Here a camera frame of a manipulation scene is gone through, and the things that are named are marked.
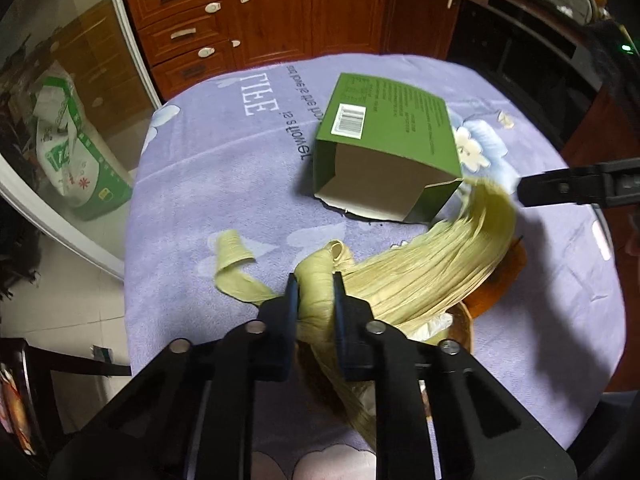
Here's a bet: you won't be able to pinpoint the dried corn husk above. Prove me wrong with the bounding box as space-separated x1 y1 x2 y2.
214 176 519 453

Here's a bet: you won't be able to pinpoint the white tissue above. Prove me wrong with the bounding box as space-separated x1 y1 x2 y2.
409 312 454 342

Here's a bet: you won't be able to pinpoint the orange peel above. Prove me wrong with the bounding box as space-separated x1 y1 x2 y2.
463 237 528 318

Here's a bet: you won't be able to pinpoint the green cardboard box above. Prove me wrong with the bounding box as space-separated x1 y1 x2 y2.
312 73 462 223

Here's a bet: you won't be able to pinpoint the wooden kitchen cabinets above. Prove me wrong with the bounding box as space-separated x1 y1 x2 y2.
121 0 640 396

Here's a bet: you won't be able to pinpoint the built-in black oven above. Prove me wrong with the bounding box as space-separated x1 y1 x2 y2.
447 0 603 148

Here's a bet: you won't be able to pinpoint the purple floral tablecloth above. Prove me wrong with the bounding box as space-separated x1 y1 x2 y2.
125 54 626 446

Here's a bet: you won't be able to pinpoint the black side shelf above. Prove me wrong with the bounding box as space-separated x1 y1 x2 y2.
1 338 131 463

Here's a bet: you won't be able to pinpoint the green white rice sack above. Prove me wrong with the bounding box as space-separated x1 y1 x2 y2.
32 62 132 221

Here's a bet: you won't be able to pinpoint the glass sliding door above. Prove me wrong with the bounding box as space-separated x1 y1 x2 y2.
1 0 160 278

